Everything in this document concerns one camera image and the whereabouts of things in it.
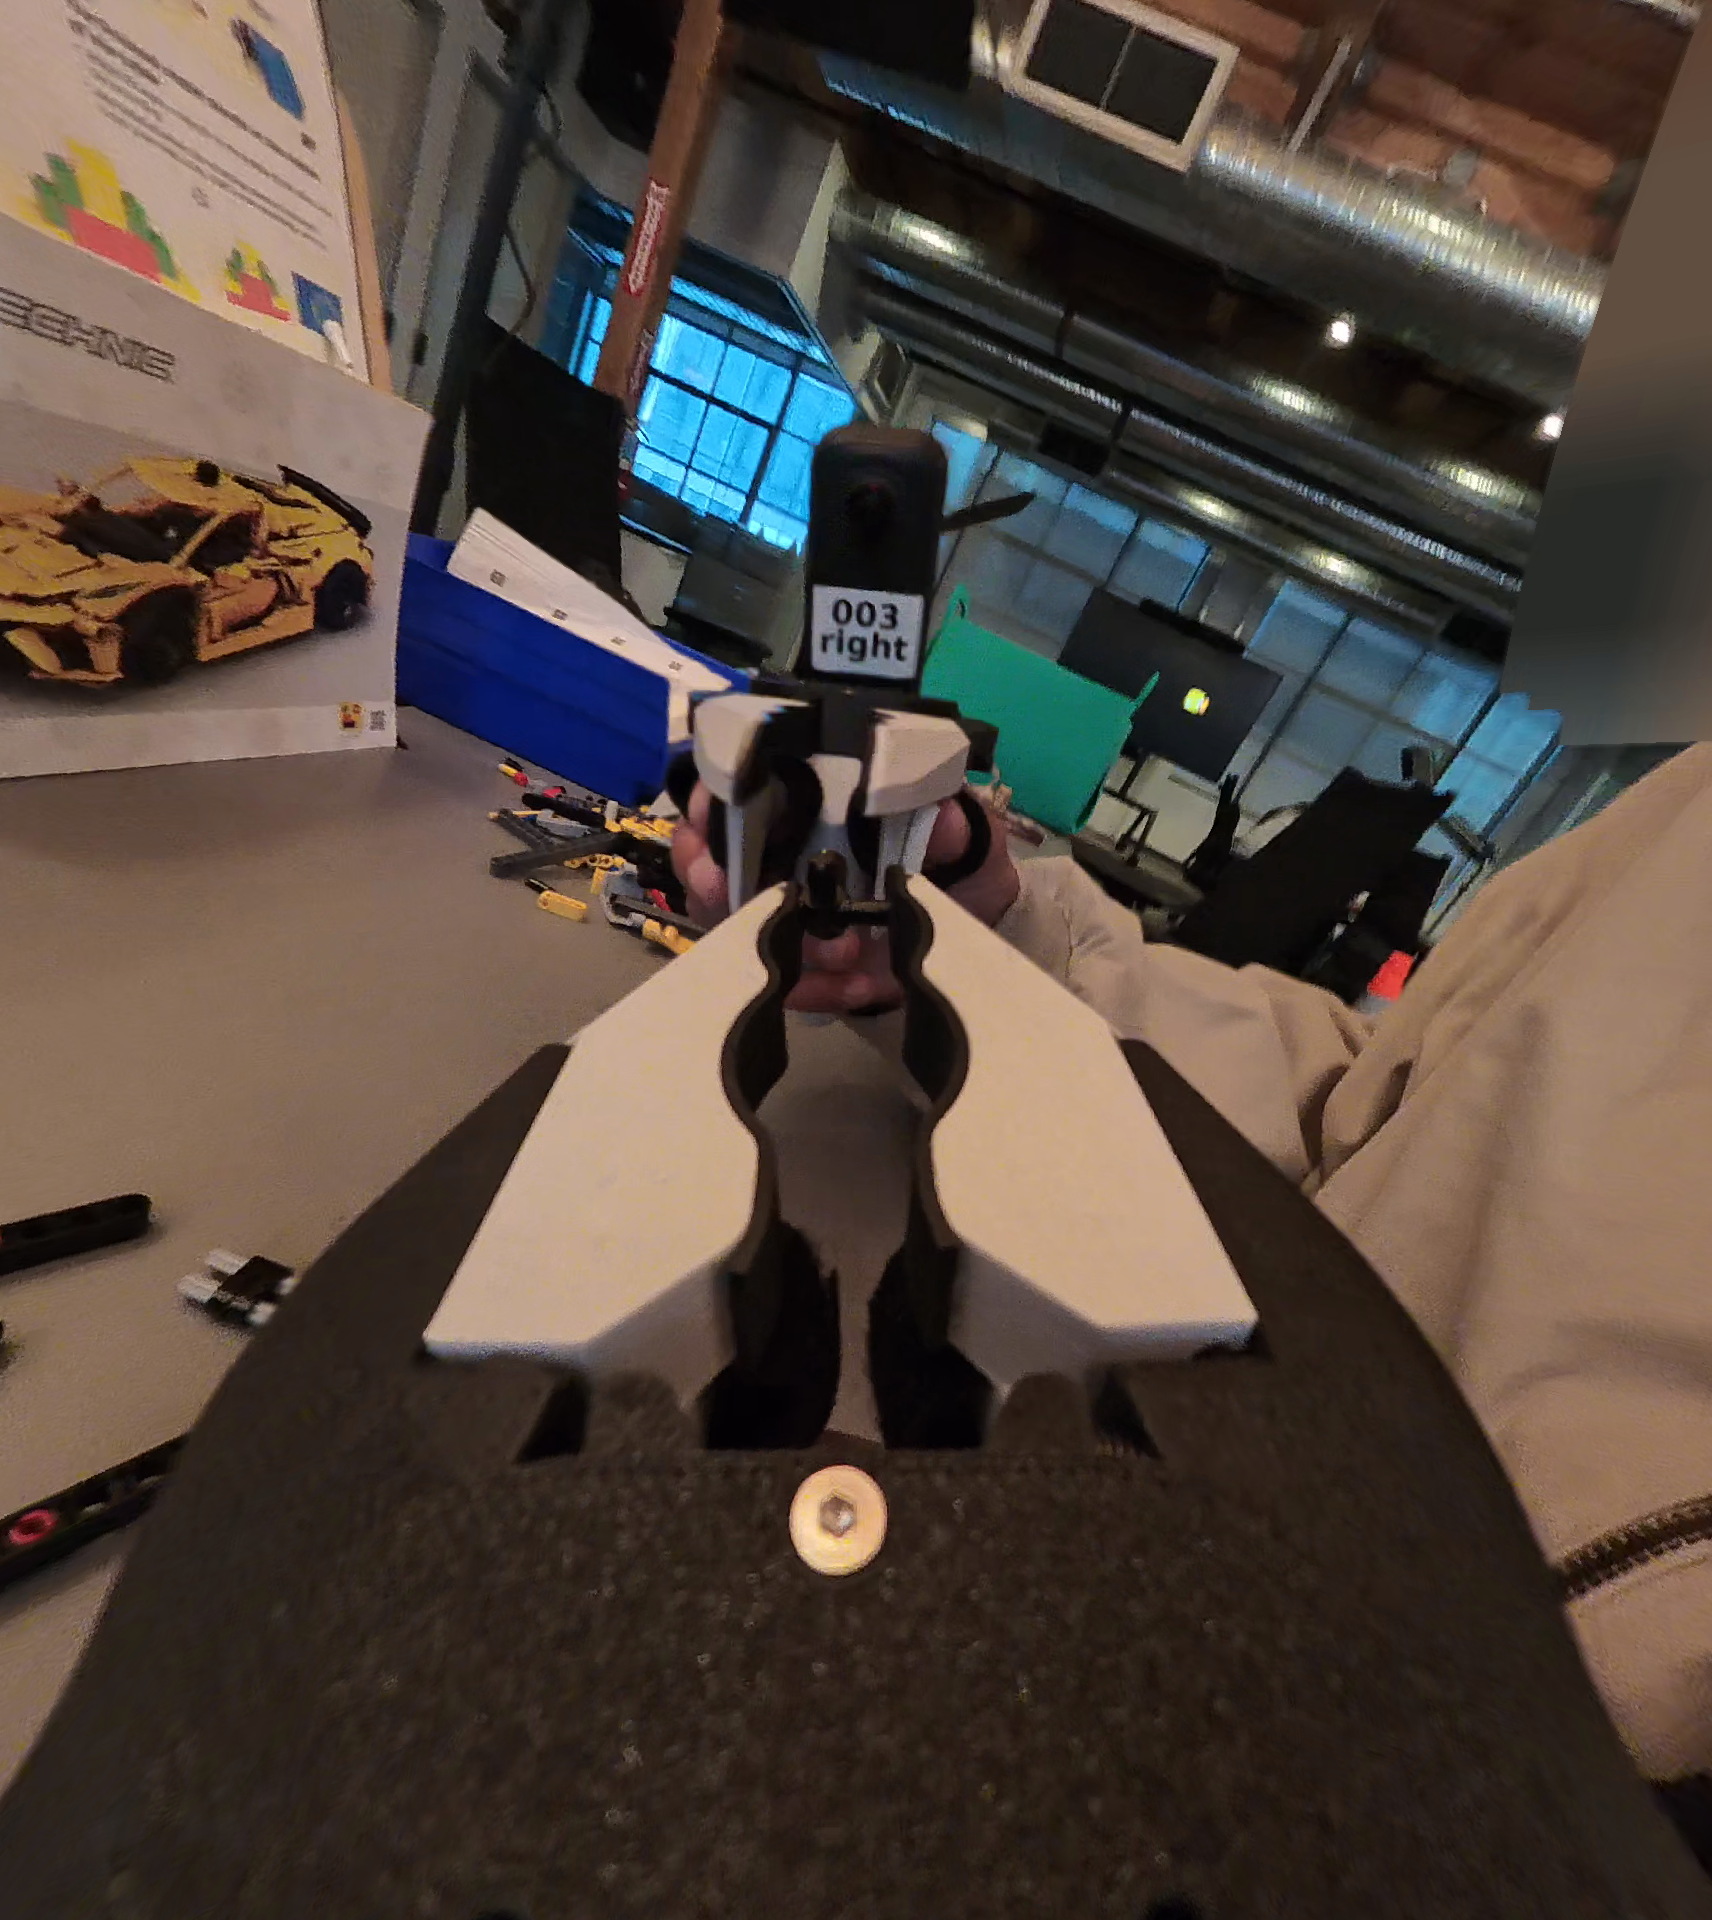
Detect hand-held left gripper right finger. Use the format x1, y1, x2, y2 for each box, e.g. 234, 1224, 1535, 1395
882, 869, 1260, 1400

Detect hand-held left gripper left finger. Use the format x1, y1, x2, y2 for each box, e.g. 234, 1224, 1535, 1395
422, 881, 809, 1405

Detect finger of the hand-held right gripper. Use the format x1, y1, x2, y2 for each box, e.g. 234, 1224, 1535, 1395
687, 694, 801, 906
858, 709, 975, 891

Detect person's right forearm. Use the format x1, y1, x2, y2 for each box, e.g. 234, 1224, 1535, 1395
998, 855, 1398, 1195

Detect person's right hand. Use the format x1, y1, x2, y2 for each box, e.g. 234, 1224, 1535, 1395
667, 781, 1021, 1023

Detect green felt bin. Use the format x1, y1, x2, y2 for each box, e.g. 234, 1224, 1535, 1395
922, 586, 1161, 833

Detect pile of yellow black bricks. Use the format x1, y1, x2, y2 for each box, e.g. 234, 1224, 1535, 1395
487, 759, 705, 958

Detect blue plastic bin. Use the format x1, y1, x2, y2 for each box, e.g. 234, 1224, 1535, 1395
399, 532, 754, 804

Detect white paper sheets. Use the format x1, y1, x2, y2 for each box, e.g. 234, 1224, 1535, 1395
448, 506, 727, 736

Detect black monitor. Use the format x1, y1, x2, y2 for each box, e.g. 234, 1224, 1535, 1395
1056, 588, 1285, 784

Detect black panel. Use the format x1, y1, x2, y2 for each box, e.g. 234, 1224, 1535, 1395
465, 320, 626, 601

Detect black office chair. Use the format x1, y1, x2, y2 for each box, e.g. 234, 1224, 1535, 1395
1178, 768, 1456, 999

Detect black grey connector piece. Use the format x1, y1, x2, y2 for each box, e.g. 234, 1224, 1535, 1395
178, 1248, 299, 1327

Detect white ceiling vent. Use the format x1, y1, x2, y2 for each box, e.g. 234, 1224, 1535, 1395
1005, 0, 1241, 170

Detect person's beige jacket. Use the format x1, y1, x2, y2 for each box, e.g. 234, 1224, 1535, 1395
1314, 738, 1712, 1891

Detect group of black pinned beams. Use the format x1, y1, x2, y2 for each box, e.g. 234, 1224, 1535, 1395
0, 1192, 192, 1615

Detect toy car instruction booklet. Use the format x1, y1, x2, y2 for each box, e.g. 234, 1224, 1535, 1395
0, 165, 439, 786

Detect wooden post red label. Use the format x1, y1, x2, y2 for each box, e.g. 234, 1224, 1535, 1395
593, 0, 727, 406

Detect silver ventilation duct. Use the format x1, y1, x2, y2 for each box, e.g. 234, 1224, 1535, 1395
828, 44, 1608, 572

